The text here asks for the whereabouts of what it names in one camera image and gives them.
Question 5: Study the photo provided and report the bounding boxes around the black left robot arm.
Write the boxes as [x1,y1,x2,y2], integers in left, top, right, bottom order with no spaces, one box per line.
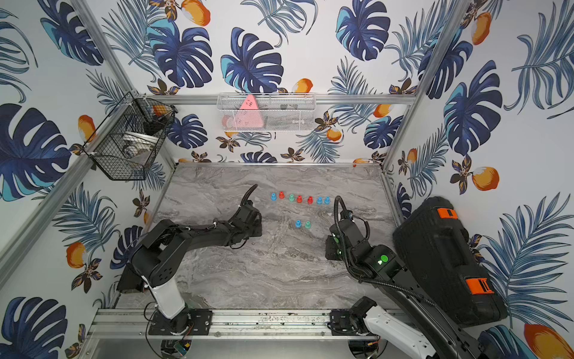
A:
[127,204,262,320]

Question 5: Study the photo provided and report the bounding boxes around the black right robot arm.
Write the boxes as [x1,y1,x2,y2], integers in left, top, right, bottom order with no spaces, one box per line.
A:
[330,219,503,358]

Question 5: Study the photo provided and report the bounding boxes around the black plastic tool case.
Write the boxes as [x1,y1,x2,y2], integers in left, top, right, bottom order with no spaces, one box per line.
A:
[393,197,508,327]

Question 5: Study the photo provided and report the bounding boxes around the pink triangular object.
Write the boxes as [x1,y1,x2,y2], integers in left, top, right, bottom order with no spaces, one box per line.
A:
[232,94,265,130]

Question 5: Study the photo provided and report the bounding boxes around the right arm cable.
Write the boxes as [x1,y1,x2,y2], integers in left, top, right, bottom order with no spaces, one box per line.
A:
[332,195,351,234]

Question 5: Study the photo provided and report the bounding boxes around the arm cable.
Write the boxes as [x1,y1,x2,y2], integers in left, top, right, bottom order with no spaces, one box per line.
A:
[332,195,351,234]
[240,183,259,208]

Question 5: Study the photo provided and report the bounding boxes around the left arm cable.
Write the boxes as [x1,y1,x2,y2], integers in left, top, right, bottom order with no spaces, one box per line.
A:
[240,183,259,208]

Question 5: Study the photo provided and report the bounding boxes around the clear wall shelf basket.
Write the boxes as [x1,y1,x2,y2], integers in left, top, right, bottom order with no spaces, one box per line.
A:
[217,93,316,132]

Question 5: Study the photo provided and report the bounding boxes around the white items in wire basket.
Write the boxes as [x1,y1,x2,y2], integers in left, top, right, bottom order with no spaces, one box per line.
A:
[121,133,158,167]

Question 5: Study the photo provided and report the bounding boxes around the black wire basket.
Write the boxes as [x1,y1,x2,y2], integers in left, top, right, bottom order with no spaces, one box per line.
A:
[81,93,177,181]

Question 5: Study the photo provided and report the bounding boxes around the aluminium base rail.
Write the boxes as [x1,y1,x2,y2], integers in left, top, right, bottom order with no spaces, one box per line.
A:
[89,307,454,340]

